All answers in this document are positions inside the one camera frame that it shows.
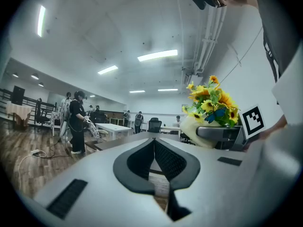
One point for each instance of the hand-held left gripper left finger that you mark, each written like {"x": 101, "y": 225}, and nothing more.
{"x": 94, "y": 174}

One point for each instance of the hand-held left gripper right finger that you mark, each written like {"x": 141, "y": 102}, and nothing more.
{"x": 213, "y": 174}

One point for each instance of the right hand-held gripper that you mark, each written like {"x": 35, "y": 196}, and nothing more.
{"x": 253, "y": 122}

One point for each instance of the yellow sunflower bouquet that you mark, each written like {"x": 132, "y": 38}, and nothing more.
{"x": 213, "y": 103}

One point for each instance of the person's right forearm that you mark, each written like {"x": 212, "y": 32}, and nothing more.
{"x": 277, "y": 128}

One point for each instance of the white patterned garment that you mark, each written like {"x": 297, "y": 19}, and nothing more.
{"x": 94, "y": 130}

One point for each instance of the light wooden table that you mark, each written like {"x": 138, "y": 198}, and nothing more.
{"x": 169, "y": 128}

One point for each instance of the white table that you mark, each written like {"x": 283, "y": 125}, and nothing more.
{"x": 113, "y": 127}

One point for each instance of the black office chair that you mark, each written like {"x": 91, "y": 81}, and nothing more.
{"x": 42, "y": 113}
{"x": 154, "y": 125}

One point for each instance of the white ceiling air conditioner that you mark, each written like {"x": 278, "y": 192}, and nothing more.
{"x": 193, "y": 75}

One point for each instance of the white power strip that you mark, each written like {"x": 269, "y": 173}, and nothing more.
{"x": 38, "y": 152}

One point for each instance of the long ceiling light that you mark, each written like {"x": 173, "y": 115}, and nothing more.
{"x": 107, "y": 69}
{"x": 167, "y": 89}
{"x": 137, "y": 91}
{"x": 157, "y": 55}
{"x": 41, "y": 20}

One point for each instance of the white ceiling pipes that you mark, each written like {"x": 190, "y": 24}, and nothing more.
{"x": 208, "y": 44}

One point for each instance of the black metal railing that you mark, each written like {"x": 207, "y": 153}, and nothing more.
{"x": 29, "y": 102}

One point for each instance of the table with cream cloth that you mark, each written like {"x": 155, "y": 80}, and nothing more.
{"x": 19, "y": 111}

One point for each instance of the round ceiling lamp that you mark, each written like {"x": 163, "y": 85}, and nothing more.
{"x": 15, "y": 75}
{"x": 41, "y": 84}
{"x": 34, "y": 76}

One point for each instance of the black speaker box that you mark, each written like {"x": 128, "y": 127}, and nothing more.
{"x": 18, "y": 95}

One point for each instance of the person's dark grey shirt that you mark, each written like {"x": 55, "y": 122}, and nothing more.
{"x": 279, "y": 20}

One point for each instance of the white wall conduit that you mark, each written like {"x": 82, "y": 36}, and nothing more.
{"x": 241, "y": 60}

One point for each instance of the black head-worn camera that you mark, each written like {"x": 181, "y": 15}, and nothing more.
{"x": 198, "y": 0}

